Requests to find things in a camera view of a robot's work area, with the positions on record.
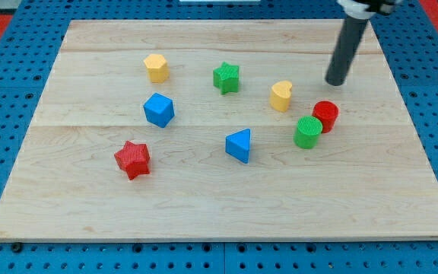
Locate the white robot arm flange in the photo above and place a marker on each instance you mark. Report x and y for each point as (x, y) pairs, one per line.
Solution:
(365, 9)

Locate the green star block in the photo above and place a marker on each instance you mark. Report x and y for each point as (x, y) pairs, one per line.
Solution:
(227, 78)

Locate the yellow heart block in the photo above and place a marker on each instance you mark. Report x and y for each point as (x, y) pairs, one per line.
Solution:
(280, 95)

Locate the red star block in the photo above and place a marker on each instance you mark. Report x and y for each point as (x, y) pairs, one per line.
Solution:
(133, 159)

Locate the blue triangle block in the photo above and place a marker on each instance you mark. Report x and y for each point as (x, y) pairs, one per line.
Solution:
(238, 145)

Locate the blue cube block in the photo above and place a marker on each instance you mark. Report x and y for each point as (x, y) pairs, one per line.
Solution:
(159, 110)

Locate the light wooden board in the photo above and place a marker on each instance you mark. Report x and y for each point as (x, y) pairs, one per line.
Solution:
(366, 180)

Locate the yellow hexagon block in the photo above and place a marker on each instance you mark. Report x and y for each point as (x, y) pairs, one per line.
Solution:
(157, 68)

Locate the green cylinder block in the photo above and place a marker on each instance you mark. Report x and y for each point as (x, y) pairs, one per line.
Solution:
(307, 132)

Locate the red cylinder block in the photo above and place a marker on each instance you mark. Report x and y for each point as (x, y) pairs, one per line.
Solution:
(327, 113)

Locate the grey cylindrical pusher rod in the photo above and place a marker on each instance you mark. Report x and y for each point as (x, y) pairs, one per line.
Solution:
(349, 38)

